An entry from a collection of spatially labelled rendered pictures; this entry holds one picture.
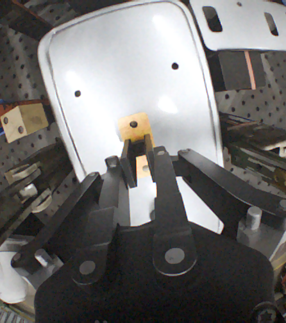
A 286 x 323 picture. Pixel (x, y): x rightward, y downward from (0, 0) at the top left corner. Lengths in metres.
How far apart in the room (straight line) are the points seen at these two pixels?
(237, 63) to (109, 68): 0.19
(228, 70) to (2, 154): 0.79
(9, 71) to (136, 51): 0.57
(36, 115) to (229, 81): 0.27
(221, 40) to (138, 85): 0.14
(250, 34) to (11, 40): 0.72
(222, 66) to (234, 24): 0.07
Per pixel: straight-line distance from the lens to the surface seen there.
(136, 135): 0.21
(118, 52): 0.23
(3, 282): 0.78
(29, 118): 0.21
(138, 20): 0.24
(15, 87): 0.69
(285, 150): 0.28
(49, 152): 0.26
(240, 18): 0.30
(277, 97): 0.75
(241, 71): 0.29
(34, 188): 0.22
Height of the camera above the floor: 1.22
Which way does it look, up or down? 69 degrees down
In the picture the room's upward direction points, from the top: 178 degrees clockwise
